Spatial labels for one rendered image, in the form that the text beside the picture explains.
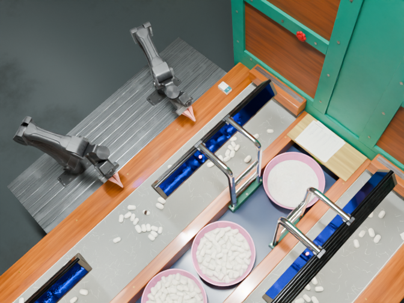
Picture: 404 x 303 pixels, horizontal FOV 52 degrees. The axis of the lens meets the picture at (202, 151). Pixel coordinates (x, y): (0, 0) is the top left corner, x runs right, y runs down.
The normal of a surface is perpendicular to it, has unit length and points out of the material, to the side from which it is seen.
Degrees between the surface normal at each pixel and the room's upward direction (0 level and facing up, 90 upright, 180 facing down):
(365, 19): 90
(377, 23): 90
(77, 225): 0
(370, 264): 0
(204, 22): 0
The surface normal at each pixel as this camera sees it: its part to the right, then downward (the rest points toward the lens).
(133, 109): -0.11, -0.40
